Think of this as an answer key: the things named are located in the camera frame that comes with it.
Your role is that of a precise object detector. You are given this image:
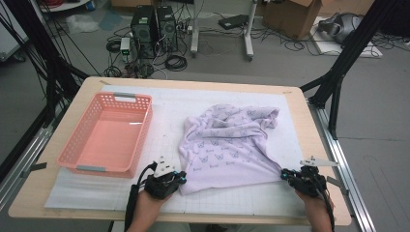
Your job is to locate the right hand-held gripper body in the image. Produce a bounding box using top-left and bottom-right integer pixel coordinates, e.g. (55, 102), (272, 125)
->
(288, 157), (339, 198)

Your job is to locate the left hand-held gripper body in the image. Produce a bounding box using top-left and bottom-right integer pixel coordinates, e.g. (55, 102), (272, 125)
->
(144, 156), (183, 200)

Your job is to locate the lilac printed towel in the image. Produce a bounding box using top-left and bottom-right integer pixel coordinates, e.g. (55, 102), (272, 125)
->
(178, 103), (284, 196)

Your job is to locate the pink plastic basket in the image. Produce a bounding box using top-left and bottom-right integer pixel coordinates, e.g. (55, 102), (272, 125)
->
(56, 91), (154, 179)

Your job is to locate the person's right hand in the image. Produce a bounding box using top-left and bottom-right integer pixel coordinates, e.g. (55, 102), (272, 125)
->
(295, 189), (333, 220)

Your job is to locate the white grid mat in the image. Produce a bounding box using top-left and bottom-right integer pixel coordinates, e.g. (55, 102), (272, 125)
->
(44, 84), (318, 218)

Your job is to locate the white floor board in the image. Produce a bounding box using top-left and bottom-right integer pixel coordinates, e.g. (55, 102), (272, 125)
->
(309, 15), (384, 59)

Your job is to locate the white power box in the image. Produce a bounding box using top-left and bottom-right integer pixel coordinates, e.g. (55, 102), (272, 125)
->
(119, 37), (132, 63)

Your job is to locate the black computer tower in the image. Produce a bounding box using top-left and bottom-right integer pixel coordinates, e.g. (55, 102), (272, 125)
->
(130, 5), (159, 60)
(156, 5), (179, 53)

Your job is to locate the large cardboard box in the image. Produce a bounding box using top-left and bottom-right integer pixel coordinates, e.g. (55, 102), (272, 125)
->
(261, 0), (323, 42)

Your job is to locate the grey round device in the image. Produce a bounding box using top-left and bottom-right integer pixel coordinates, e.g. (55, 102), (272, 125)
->
(317, 12), (364, 44)

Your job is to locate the flat black device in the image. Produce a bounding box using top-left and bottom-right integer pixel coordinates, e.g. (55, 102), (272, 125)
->
(218, 14), (249, 31)

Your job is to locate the clear plastic bag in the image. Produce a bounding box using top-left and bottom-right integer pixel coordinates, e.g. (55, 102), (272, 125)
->
(66, 13), (101, 35)

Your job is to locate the grey bracket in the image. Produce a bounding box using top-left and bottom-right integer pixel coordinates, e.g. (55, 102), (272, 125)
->
(326, 175), (350, 196)
(20, 162), (47, 178)

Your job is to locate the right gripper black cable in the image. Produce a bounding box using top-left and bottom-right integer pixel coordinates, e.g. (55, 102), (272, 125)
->
(317, 180), (337, 231)

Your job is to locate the aluminium rail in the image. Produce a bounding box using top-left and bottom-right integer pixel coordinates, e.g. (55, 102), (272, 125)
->
(307, 100), (377, 232)
(0, 124), (54, 212)

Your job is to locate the coiled black cable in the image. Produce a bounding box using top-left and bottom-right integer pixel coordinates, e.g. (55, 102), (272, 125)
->
(164, 54), (189, 73)

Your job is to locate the black metal frame stand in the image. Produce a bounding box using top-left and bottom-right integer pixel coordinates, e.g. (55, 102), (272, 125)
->
(0, 0), (91, 127)
(299, 0), (400, 141)

